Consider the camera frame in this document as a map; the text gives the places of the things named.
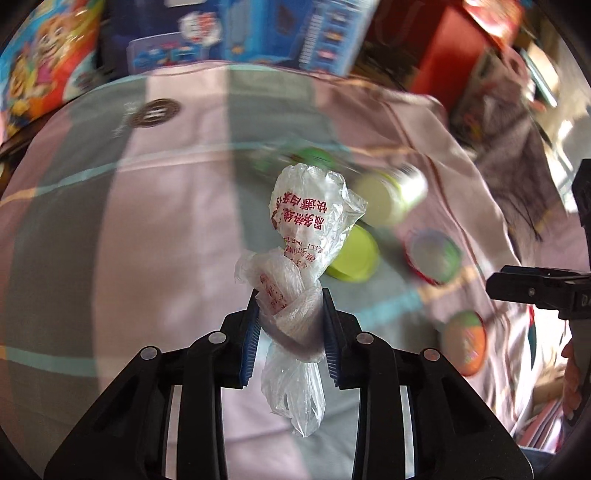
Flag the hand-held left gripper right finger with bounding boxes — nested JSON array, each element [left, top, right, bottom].
[[321, 287, 532, 480]]

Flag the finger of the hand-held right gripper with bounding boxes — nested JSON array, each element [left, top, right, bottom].
[[486, 265, 591, 319]]

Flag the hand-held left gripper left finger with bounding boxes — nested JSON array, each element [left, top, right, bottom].
[[44, 290, 262, 480]]

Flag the clear red-printed plastic bag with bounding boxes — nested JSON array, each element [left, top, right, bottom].
[[235, 162, 369, 438]]

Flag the person's right hand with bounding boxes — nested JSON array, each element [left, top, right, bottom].
[[561, 339, 585, 418]]

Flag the dark grey cloth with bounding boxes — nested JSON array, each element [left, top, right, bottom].
[[475, 111, 571, 241]]

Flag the orange round container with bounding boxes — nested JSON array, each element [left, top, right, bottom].
[[438, 310, 488, 377]]

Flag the yellow-green round lid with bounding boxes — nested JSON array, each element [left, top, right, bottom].
[[323, 225, 380, 282]]

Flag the red rimmed round cup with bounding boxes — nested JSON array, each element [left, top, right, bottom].
[[405, 228, 462, 285]]

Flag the yellow-green jar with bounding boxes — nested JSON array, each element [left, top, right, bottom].
[[355, 164, 428, 228]]

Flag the pink grey plaid tablecloth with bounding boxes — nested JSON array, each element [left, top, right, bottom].
[[0, 65, 568, 480]]

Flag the green snack packet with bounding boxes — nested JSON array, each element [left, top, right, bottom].
[[252, 147, 345, 178]]

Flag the red box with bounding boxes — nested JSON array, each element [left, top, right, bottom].
[[409, 0, 525, 100]]

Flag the blue toy box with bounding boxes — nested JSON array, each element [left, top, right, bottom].
[[127, 0, 379, 77]]

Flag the cartoon printed bag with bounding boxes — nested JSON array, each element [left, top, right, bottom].
[[0, 0, 105, 139]]

